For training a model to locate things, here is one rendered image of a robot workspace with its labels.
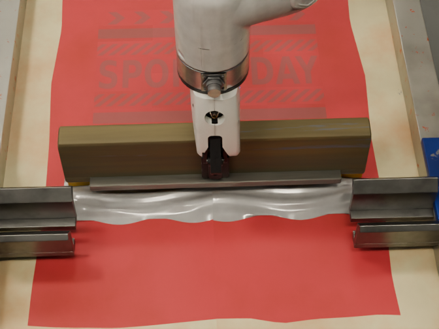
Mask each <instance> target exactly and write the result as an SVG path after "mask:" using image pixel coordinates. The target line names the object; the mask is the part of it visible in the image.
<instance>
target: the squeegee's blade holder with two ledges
mask: <svg viewBox="0 0 439 329"><path fill-rule="evenodd" d="M341 179H342V177H341V172H340V170H313V171H290V172H247V173H229V177H228V178H220V179H214V180H213V179H210V178H206V179H204V178H202V174H182V175H160V176H116V177H94V178H90V183H89V186H90V190H91V191H111V190H133V189H175V188H198V187H241V186H263V185H306V184H328V183H341Z"/></svg>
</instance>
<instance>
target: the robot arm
mask: <svg viewBox="0 0 439 329"><path fill-rule="evenodd" d="M172 1H173V11H174V30H175V41H176V61H177V71H178V75H179V78H180V79H181V81H182V82H183V83H184V84H185V85H186V86H187V87H188V88H190V96H191V111H192V118H193V128H194V134H195V143H196V148H197V153H198V154H199V155H200V156H201V168H202V178H204V179H206V178H210V179H213V180H214V179H220V178H228V177H229V156H237V155H238V154H239V153H240V85H241V84H242V83H243V82H244V80H245V79H246V77H247V75H248V71H249V52H250V26H251V25H255V24H259V23H261V22H266V21H269V20H274V19H276V18H281V17H284V16H289V15H291V14H294V13H297V12H300V11H302V10H304V9H306V8H308V7H310V6H312V5H313V4H314V3H315V2H316V1H318V0H172ZM208 149H209V150H210V152H208ZM221 149H222V151H223V154H222V151H221Z"/></svg>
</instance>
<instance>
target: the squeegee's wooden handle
mask: <svg viewBox="0 0 439 329"><path fill-rule="evenodd" d="M371 139H372V133H371V128H370V121H369V119H368V118H367V117H351V118H327V119H283V120H261V121H240V153H239V154H238V155H237V156H229V173H247V172H290V171H313V170H340V172H341V174H363V173H364V172H365V168H366V162H367V159H368V153H369V149H370V143H371ZM57 148H58V151H59V156H60V159H61V165H62V168H63V173H64V176H65V181H66V182H67V183H71V182H90V178H94V177H116V176H160V175H182V174H202V168H201V156H200V155H199V154H198V153H197V148H196V143H195V134H194V128H193V123H149V124H126V125H82V126H60V128H59V131H58V139H57Z"/></svg>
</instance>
